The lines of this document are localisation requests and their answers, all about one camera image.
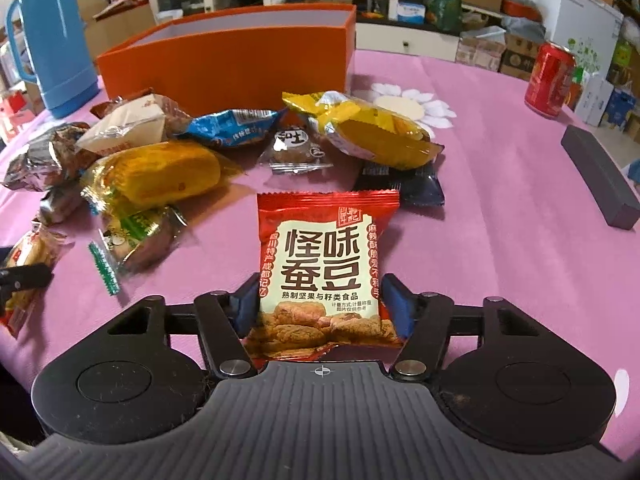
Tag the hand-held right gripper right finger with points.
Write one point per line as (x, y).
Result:
(400, 307)

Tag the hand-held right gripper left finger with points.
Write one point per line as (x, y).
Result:
(245, 307)

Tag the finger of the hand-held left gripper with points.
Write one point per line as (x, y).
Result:
(27, 277)

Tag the orange cookie packet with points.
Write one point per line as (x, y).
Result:
(30, 250)

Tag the red bean snack packet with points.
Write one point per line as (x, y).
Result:
(320, 260)

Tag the white sandwich bread packet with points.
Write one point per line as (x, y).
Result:
(125, 127)

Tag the orange cardboard box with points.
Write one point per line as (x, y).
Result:
(225, 65)

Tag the small brown snack packet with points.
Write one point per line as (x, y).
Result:
(60, 205)

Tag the green-edged clear pastry packet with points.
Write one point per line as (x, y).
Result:
(137, 242)

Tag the shiny brown snack packet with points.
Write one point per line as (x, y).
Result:
(40, 160)

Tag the pink flower-print tablecloth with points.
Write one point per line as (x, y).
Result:
(500, 240)

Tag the dark navy snack packet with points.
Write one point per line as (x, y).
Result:
(405, 182)

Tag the yellow cake packet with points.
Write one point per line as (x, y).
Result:
(160, 172)

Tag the clear packet with brown pastry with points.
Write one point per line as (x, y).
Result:
(295, 150)

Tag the large yellow snack packet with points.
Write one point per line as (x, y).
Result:
(380, 135)

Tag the blue cookie packet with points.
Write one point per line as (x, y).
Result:
(230, 127)

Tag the small yellow silver snack packet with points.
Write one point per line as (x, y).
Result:
(315, 105)

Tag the blue thermos jug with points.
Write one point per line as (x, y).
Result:
(55, 45)

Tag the dark grey rectangular block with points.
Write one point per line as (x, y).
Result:
(595, 177)

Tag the white drawer cabinet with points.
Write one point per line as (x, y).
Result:
(405, 42)

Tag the flat cardboard box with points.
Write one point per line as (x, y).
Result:
(125, 25)

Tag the stacked printed cardboard boxes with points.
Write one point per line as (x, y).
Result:
(500, 55)

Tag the red soda can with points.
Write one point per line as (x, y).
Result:
(549, 80)

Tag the white carton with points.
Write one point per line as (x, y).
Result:
(595, 100)

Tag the green plastic bag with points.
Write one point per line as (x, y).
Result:
(445, 12)

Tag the white chest freezer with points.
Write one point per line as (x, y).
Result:
(585, 25)

